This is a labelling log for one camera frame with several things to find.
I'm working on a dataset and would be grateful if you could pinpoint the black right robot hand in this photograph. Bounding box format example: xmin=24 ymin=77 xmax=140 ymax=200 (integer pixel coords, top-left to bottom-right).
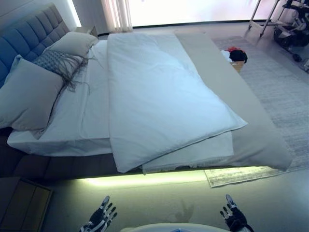
xmin=219 ymin=194 xmax=248 ymax=231

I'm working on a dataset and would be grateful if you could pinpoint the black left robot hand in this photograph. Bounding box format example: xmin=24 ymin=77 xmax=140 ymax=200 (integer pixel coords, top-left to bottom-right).
xmin=79 ymin=195 xmax=118 ymax=232

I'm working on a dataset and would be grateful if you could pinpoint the white duvet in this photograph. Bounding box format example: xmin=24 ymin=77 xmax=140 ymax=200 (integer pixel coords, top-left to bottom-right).
xmin=107 ymin=32 xmax=249 ymax=174

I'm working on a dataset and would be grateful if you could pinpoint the white bed sheet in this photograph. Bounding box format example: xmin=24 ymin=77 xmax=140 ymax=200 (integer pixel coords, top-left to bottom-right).
xmin=7 ymin=40 xmax=114 ymax=158

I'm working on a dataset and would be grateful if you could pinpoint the beige bed runner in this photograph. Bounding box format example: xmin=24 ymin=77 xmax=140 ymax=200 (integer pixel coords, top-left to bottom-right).
xmin=174 ymin=30 xmax=293 ymax=171

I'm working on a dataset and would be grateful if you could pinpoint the dark wooden nightstand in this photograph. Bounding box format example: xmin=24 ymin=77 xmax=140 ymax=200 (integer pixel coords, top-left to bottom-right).
xmin=0 ymin=177 xmax=54 ymax=232

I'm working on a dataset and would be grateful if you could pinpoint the grey patterned rug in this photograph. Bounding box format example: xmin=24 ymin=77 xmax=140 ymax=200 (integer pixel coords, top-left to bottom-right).
xmin=204 ymin=36 xmax=309 ymax=189

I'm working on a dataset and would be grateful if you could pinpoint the large beige pillow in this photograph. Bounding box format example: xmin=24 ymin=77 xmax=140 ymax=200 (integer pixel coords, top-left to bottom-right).
xmin=0 ymin=58 xmax=65 ymax=140
xmin=49 ymin=31 xmax=99 ymax=58

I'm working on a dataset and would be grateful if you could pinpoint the cardboard box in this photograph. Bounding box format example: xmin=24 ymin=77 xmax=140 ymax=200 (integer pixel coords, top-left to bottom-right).
xmin=229 ymin=60 xmax=245 ymax=73

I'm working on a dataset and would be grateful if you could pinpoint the black garment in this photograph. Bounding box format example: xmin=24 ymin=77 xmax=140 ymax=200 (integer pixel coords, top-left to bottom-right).
xmin=229 ymin=49 xmax=249 ymax=64

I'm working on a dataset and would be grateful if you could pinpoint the patterned fringed grey cushion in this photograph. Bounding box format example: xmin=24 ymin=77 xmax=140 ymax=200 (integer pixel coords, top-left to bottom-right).
xmin=32 ymin=48 xmax=95 ymax=95

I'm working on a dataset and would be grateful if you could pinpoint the white pillow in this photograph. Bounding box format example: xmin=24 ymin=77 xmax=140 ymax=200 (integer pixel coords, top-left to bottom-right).
xmin=2 ymin=54 xmax=27 ymax=85

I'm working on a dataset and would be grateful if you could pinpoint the light wooden nightstand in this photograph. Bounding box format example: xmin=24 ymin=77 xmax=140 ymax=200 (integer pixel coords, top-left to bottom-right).
xmin=76 ymin=25 xmax=98 ymax=38

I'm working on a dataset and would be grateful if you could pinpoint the black wheeled machine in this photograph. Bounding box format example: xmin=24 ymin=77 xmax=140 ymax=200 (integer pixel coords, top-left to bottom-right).
xmin=272 ymin=0 xmax=309 ymax=61

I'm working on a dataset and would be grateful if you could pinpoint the tufted grey upholstered headboard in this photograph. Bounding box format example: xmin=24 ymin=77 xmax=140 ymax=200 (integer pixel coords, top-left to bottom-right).
xmin=0 ymin=2 xmax=73 ymax=87

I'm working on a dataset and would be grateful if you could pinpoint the beige pleated curtain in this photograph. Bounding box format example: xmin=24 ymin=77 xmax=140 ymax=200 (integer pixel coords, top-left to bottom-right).
xmin=100 ymin=0 xmax=133 ymax=32

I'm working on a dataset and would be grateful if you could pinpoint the brown upholstered bed frame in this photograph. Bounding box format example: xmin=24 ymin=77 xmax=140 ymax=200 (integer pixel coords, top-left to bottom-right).
xmin=0 ymin=125 xmax=194 ymax=184

